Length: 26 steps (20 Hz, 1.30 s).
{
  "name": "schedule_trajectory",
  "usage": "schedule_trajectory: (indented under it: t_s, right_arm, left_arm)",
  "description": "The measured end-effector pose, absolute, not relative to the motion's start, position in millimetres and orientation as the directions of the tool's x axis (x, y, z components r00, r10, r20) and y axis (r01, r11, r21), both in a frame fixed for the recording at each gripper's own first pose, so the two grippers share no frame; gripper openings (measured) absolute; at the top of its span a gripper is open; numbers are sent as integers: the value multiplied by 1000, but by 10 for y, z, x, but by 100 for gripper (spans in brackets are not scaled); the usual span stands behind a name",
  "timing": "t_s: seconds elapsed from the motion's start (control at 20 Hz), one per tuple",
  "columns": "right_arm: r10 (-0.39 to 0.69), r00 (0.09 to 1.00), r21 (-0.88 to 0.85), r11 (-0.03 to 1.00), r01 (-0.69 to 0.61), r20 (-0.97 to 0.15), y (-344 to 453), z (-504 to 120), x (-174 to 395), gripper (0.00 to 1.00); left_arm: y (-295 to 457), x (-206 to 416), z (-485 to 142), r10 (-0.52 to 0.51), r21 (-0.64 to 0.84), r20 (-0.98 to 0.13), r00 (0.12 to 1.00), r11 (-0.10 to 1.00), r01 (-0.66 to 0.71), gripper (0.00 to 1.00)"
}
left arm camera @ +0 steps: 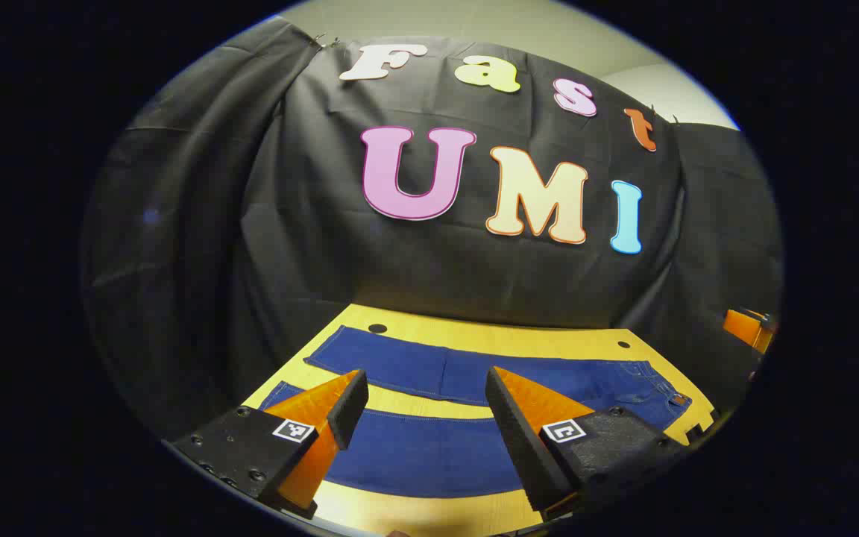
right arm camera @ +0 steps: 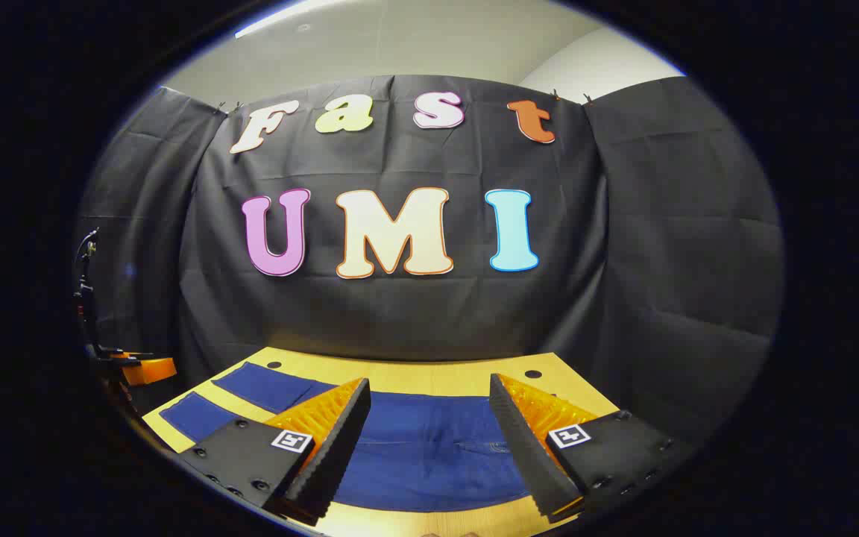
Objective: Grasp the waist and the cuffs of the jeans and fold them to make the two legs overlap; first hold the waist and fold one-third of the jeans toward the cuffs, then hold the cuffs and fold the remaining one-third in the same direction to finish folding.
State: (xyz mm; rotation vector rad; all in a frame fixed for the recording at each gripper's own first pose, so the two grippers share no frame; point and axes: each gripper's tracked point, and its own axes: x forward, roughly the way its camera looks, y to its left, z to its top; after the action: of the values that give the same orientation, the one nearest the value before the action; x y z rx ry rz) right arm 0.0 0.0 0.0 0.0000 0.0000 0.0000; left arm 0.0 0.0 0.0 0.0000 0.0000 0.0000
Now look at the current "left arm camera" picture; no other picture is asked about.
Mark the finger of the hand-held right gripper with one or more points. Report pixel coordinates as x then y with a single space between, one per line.
741 328

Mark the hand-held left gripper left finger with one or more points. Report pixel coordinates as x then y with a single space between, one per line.
353 403

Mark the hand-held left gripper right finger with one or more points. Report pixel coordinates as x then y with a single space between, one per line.
511 432

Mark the blue denim jeans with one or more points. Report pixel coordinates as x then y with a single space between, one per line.
414 358

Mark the black backdrop cloth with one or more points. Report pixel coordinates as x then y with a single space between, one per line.
250 186

